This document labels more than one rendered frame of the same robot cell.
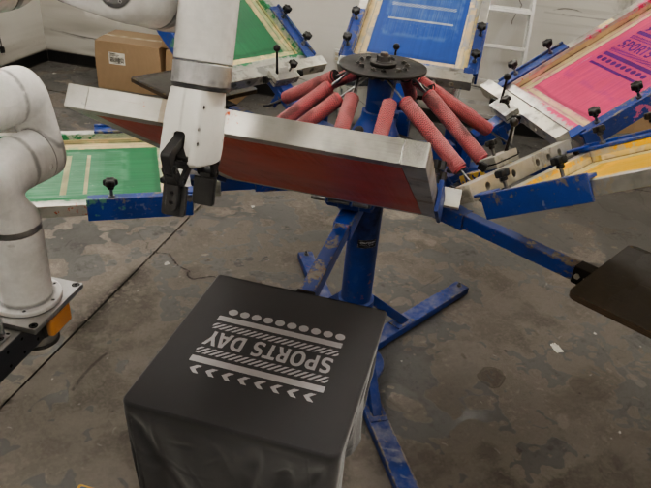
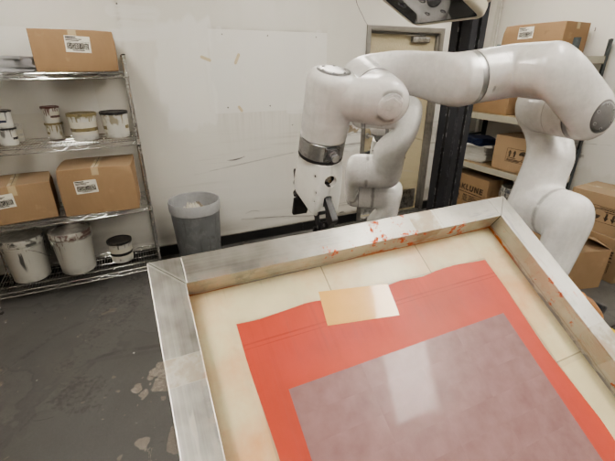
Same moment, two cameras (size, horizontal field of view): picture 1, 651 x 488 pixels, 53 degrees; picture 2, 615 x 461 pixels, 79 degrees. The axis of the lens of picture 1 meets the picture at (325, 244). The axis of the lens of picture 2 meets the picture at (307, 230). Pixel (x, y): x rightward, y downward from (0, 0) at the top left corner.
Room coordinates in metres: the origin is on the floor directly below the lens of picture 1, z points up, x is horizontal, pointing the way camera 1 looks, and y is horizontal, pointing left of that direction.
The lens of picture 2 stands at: (1.30, -0.22, 1.77)
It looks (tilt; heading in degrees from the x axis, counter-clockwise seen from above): 24 degrees down; 142
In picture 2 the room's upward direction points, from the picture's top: straight up
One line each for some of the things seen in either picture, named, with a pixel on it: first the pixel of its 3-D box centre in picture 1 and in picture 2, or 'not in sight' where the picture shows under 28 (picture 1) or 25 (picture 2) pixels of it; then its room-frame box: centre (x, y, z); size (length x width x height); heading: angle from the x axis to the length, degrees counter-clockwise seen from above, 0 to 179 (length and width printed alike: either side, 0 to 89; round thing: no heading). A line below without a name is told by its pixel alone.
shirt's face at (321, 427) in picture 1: (268, 350); not in sight; (1.12, 0.11, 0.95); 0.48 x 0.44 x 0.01; 167
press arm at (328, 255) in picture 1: (325, 261); not in sight; (1.61, 0.00, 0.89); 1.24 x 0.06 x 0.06; 167
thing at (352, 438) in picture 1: (351, 439); not in sight; (1.08, -0.10, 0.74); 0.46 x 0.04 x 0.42; 167
